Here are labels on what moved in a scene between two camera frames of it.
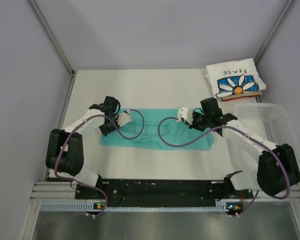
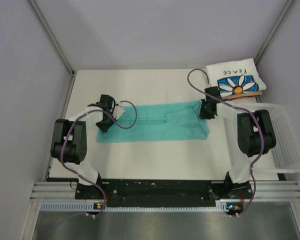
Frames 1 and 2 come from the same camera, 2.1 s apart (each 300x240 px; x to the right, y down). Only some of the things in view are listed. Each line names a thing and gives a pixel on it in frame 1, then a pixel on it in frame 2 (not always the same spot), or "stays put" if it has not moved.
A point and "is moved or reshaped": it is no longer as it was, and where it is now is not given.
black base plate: x=187 y=191 stays put
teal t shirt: x=174 y=132 is moved or reshaped
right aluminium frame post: x=286 y=8 stays put
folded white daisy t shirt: x=234 y=77 stays put
